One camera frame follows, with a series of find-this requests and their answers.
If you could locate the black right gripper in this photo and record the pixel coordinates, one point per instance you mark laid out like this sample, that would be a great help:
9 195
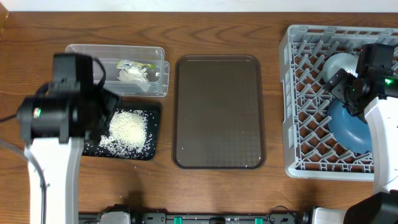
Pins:
338 85

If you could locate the black waste tray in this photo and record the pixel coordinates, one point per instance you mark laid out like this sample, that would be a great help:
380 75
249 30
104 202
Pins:
152 149

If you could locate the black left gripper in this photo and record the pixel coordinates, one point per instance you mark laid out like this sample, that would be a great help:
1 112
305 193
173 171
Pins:
109 102

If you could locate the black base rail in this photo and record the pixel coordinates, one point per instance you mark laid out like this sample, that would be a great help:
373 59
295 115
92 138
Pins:
120 213

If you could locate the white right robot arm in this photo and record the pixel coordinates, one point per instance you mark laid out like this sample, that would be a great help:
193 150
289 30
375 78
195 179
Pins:
375 97

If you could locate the dark blue bowl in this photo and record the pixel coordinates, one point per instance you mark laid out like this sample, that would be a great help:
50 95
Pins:
349 131

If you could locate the clear plastic bin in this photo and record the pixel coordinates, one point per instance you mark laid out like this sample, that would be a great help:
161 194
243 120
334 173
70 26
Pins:
110 55

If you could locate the yellow snack wrapper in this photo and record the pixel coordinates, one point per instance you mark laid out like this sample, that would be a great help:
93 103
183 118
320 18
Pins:
127 64

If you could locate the green bowl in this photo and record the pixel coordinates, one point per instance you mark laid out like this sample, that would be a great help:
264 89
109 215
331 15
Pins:
339 61

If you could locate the grey dishwasher rack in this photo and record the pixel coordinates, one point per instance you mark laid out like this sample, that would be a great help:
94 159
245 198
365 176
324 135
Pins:
311 151

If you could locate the brown serving tray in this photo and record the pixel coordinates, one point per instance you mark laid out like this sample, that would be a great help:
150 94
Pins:
218 113

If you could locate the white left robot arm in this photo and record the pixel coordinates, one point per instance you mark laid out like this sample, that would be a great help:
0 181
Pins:
55 125

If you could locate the white rice pile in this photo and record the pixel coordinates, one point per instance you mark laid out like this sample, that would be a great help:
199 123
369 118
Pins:
127 130

